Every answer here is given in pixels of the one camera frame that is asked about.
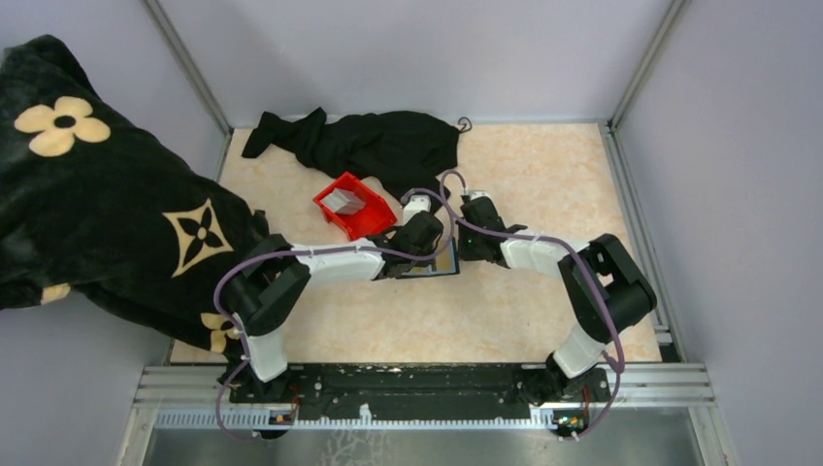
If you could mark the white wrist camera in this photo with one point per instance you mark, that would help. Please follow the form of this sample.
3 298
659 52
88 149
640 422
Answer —
419 203
474 194

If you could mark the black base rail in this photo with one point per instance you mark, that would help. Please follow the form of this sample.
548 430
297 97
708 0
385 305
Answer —
441 392

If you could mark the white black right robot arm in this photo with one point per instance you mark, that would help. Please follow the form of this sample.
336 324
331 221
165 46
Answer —
606 288

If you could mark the red plastic bin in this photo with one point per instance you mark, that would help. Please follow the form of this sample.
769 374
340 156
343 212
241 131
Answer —
374 218

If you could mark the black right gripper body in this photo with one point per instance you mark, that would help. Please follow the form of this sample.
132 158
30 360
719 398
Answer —
469 244

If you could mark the black floral blanket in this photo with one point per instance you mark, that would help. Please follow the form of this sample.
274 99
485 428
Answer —
92 203

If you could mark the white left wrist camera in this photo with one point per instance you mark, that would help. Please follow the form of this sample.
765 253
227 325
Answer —
419 203

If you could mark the black cloth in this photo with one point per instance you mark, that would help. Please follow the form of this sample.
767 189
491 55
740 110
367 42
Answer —
402 150

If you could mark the stack of silver cards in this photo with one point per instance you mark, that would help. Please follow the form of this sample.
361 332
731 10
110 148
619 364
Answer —
342 202

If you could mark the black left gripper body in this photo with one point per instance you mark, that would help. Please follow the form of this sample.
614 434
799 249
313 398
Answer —
413 263

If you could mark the black leather card holder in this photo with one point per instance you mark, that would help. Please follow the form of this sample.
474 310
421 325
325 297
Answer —
426 271

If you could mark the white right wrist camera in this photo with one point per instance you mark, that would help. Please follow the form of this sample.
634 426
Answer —
474 194

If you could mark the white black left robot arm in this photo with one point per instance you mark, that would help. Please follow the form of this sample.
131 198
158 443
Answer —
259 294

